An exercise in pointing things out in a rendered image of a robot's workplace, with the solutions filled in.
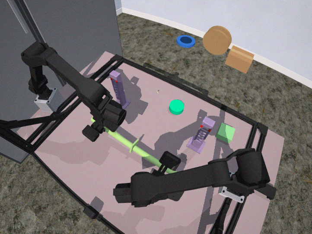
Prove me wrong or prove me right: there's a green block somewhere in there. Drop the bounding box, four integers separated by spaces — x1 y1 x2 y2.
216 123 235 143

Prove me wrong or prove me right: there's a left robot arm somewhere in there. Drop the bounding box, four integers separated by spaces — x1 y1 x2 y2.
21 41 127 132

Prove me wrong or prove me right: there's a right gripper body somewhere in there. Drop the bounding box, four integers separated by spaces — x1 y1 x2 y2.
152 151 181 176

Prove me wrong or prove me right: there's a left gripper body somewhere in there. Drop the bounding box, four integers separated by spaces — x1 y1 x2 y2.
82 100 122 142

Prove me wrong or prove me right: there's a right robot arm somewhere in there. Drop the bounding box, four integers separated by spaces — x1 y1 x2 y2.
113 148 270 208

